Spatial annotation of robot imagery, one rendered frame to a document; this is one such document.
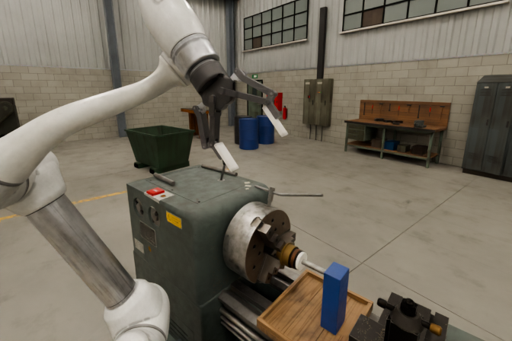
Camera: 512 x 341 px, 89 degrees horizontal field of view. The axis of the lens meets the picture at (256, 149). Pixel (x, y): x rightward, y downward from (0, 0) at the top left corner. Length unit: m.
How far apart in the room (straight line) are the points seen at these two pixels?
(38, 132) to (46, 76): 10.09
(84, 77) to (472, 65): 10.92
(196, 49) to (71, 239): 0.64
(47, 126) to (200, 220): 0.61
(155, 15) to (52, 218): 0.60
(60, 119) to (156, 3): 0.31
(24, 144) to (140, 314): 0.60
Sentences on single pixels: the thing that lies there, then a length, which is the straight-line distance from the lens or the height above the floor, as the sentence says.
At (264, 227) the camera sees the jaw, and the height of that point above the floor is 1.20.
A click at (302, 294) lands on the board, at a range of 1.27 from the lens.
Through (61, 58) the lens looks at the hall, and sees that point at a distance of 10.88.
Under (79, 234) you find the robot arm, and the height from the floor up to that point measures 1.32.
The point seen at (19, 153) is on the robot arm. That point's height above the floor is 1.60.
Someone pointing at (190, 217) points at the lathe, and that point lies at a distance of 1.06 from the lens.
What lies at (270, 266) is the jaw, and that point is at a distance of 1.15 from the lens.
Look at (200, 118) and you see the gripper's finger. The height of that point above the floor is 1.66.
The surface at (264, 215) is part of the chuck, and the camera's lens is 1.08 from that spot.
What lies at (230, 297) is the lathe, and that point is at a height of 0.86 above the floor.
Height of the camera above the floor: 1.72
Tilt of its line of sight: 13 degrees down
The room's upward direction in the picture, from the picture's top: straight up
